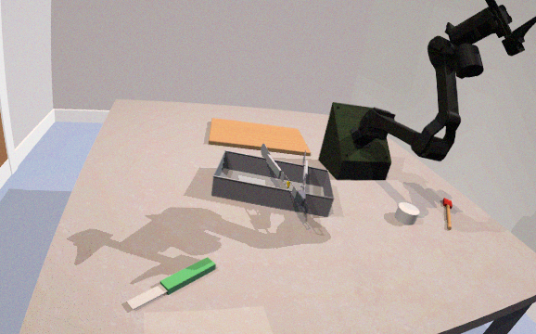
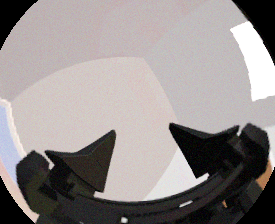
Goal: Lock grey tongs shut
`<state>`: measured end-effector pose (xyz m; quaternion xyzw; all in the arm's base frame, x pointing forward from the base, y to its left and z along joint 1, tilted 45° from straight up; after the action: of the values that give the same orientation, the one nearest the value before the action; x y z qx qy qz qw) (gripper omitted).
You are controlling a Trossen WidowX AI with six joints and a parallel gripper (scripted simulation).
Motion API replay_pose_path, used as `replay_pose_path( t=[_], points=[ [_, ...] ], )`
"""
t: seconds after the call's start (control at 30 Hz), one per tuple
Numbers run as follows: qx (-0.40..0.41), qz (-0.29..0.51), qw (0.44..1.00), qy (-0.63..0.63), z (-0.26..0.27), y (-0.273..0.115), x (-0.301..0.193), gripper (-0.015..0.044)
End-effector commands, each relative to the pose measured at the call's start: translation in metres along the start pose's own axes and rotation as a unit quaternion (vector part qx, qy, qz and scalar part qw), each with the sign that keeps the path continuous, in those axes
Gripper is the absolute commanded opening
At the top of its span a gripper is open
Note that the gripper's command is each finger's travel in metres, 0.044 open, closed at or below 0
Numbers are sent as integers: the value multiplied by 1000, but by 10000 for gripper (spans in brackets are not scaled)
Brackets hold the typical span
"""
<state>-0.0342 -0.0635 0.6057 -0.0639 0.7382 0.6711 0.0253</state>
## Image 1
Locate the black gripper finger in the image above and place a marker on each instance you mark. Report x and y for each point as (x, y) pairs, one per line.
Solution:
(520, 32)

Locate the short grey cylinder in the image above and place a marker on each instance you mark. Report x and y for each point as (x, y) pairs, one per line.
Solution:
(406, 213)

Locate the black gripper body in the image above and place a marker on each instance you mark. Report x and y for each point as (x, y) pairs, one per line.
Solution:
(487, 21)

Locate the light wooden board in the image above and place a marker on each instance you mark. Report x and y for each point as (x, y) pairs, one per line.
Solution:
(252, 135)

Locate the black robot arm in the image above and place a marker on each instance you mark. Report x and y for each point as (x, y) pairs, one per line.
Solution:
(458, 56)

